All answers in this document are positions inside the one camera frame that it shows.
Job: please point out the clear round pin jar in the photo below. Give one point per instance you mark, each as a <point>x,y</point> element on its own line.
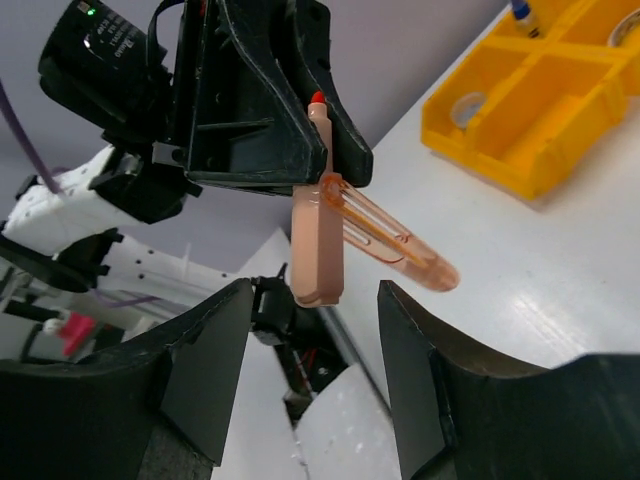
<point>466,107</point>

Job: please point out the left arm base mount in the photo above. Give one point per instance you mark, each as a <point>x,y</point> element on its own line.
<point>303,345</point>

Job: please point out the clear orange highlighter cap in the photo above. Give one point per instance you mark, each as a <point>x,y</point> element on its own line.
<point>379,235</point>

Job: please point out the white foam board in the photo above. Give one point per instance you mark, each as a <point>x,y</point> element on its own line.
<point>346,433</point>

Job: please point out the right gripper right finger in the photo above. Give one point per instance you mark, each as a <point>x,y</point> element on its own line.
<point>462,410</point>

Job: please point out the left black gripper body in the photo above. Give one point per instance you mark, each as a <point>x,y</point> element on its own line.
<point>192,138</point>

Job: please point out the yellow four-compartment tray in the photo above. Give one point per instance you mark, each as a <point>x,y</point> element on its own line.
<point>549,99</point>

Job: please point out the beige masking tape roll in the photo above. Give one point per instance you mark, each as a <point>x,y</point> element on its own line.
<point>623,29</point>

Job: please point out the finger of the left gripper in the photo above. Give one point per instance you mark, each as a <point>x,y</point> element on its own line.
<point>309,22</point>
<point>250,126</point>

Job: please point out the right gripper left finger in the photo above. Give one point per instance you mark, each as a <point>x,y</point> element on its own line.
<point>157,406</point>

